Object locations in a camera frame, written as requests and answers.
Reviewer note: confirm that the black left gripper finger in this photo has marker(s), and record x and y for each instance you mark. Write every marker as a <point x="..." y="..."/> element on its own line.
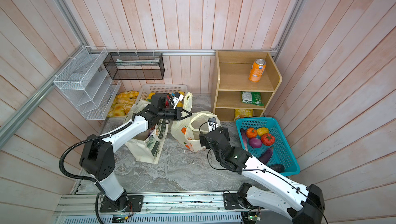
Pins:
<point x="180" y="117"/>
<point x="185" y="112"/>

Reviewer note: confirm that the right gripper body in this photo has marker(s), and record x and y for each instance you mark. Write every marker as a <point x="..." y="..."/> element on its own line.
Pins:
<point x="203" y="137"/>

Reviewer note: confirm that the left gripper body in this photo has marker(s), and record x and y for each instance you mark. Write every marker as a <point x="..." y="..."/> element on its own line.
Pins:
<point x="170" y="113"/>

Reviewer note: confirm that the yellow plastic grocery bag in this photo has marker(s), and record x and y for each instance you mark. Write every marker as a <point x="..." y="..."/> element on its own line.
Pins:
<point x="187" y="131"/>

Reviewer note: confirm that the cream canvas tote bag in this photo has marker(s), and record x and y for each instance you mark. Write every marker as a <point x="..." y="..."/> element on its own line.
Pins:
<point x="147" y="146"/>

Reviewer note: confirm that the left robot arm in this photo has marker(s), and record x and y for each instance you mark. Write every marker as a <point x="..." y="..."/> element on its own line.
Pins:
<point x="97" y="158"/>

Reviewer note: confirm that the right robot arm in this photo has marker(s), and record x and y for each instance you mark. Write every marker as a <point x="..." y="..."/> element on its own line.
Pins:
<point x="272" y="180"/>

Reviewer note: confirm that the yellow toy fruit left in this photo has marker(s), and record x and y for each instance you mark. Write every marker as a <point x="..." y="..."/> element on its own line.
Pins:
<point x="150" y="96"/>

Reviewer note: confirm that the purple toy onion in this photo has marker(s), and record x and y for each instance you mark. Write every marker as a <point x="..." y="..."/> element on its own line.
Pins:
<point x="255" y="142"/>

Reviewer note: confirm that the yellow chips packet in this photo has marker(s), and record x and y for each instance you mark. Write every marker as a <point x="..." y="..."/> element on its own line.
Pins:
<point x="243" y="113"/>

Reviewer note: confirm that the teal plastic basket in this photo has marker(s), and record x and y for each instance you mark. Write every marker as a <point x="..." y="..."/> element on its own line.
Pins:
<point x="282" y="153"/>

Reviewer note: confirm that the white plastic fruit basket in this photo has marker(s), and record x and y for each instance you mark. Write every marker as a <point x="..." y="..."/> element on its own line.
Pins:
<point x="160" y="88"/>

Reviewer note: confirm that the yellow toy pepper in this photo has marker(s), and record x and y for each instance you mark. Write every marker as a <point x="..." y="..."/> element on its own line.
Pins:
<point x="262" y="131"/>

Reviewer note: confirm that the red toy tomato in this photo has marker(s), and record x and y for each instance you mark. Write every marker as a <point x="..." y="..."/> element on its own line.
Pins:
<point x="267" y="139"/>

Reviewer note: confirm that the yellow bread tray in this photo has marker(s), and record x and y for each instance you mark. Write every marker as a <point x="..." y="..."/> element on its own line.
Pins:
<point x="122" y="104"/>

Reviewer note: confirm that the green snack packet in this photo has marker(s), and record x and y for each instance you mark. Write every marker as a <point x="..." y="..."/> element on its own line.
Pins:
<point x="253" y="98"/>

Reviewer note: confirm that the wooden shelf unit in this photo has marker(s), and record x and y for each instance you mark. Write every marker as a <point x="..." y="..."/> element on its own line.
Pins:
<point x="231" y="72"/>

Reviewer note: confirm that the orange soda can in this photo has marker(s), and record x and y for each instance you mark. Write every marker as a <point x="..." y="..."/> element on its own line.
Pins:
<point x="257" y="70"/>

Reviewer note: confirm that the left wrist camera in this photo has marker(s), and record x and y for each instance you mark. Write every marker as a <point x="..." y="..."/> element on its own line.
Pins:
<point x="176" y="100"/>

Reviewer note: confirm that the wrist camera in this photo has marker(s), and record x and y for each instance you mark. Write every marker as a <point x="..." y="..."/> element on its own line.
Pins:
<point x="212" y="124"/>
<point x="176" y="100"/>

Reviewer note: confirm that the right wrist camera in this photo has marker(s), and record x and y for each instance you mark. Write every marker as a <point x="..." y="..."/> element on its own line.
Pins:
<point x="212" y="124"/>

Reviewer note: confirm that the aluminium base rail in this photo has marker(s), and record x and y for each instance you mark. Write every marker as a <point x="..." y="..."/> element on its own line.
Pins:
<point x="152" y="203"/>

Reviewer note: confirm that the black wire mesh basket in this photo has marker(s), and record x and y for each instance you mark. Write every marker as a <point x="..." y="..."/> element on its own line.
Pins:
<point x="135" y="65"/>

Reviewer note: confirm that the white wire mesh shelf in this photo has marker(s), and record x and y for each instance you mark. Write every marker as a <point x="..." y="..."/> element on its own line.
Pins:
<point x="87" y="84"/>

